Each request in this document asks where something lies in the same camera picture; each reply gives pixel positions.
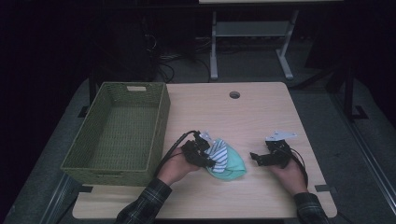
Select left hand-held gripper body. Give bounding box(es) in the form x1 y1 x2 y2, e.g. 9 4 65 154
180 130 215 169

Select teal baby bib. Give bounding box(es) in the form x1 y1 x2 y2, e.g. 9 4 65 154
205 137 248 182

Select green woven basket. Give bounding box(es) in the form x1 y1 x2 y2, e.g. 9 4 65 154
60 81 172 188

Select tangle of black floor cables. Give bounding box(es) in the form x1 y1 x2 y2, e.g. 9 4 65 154
141 33 213 84

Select grey metal stand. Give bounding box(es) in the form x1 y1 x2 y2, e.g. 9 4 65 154
209 8 300 81

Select person's right hand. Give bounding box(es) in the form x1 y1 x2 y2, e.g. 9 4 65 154
268 158 308 197

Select grey tape strip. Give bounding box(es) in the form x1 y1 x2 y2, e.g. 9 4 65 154
314 184 338 196

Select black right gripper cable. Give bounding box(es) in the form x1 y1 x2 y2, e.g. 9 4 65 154
284 146 309 189

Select aluminium frame rail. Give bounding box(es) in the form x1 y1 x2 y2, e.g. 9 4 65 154
39 173 80 224
329 91 396 217

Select person's left hand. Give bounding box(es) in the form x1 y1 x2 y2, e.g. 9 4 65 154
156 154 201 187

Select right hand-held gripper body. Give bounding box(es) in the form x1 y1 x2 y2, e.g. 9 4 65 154
264 130 298 170

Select black stand post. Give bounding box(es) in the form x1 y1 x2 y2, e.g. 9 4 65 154
341 63 370 123

